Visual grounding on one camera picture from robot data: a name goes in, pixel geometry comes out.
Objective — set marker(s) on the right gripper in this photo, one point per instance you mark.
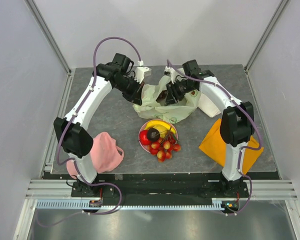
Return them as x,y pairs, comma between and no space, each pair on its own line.
173,96

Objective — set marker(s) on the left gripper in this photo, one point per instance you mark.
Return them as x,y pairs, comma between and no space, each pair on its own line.
135,97

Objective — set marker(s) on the translucent green plastic bag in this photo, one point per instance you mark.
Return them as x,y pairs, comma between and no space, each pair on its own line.
153,108

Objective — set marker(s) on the yellow fake banana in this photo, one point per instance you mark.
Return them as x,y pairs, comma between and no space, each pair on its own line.
158,122

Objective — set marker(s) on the yellow fake pear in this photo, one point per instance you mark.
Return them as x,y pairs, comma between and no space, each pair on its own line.
162,130

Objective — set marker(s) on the dark purple fake plum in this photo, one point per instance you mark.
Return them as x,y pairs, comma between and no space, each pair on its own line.
153,134

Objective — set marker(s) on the red fake apple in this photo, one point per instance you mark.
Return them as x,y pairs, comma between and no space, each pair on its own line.
143,139

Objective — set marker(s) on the red strawberry bunch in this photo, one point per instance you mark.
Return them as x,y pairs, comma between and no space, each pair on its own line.
163,148

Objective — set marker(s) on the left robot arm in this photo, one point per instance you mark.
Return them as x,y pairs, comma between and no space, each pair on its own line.
112,75

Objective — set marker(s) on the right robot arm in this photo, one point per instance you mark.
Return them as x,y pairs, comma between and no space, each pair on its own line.
230,135

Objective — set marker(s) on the dark grape bunch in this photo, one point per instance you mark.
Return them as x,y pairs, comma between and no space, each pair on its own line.
162,95

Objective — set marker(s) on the white folded towel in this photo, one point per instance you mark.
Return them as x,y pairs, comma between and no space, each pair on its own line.
207,106

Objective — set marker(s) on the pink plate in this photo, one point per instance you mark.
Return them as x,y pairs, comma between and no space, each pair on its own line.
146,147

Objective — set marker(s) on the orange folded cloth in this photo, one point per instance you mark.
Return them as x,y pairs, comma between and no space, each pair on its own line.
215,148

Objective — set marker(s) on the pink baseball cap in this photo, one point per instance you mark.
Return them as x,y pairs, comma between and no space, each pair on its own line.
93,156

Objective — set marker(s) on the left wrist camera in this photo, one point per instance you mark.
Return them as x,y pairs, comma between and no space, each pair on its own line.
141,72

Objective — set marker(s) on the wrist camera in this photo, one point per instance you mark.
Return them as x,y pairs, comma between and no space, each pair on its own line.
141,72
172,73

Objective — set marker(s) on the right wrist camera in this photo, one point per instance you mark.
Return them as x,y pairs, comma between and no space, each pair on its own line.
172,73

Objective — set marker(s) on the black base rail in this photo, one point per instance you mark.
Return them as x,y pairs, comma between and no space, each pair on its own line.
206,185

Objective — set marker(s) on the white cable duct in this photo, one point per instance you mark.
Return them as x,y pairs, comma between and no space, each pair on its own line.
100,204

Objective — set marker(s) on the left aluminium frame post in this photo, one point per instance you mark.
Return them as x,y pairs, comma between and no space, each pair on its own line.
36,13

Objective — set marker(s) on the aluminium frame post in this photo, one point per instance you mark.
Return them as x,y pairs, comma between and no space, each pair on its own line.
36,13
266,33

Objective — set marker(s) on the right aluminium frame post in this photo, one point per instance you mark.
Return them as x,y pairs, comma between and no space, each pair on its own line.
266,33

